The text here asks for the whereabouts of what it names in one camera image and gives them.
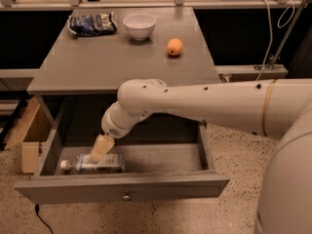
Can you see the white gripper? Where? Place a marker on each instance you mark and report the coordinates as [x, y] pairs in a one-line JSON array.
[[111, 127]]

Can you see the clear blue plastic bottle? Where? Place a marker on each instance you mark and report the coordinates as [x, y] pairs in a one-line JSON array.
[[82, 164]]

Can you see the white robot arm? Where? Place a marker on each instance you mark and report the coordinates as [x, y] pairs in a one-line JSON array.
[[280, 109]]

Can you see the round metal drawer knob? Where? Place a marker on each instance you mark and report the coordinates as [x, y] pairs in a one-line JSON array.
[[127, 196]]

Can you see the grey open top drawer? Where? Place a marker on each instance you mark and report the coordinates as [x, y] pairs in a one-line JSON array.
[[166, 157]]

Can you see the grey wooden cabinet counter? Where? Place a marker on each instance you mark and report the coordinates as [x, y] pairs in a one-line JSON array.
[[88, 71]]

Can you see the wooden box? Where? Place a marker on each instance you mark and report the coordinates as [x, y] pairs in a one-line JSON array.
[[30, 134]]

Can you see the orange fruit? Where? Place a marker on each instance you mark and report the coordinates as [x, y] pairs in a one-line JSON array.
[[174, 47]]

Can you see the blue chip bag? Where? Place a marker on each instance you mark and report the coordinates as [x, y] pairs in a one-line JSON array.
[[92, 25]]

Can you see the white ceramic bowl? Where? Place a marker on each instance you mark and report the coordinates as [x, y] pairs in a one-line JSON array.
[[139, 26]]

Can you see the metal stand pole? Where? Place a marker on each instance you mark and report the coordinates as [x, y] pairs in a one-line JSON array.
[[287, 30]]

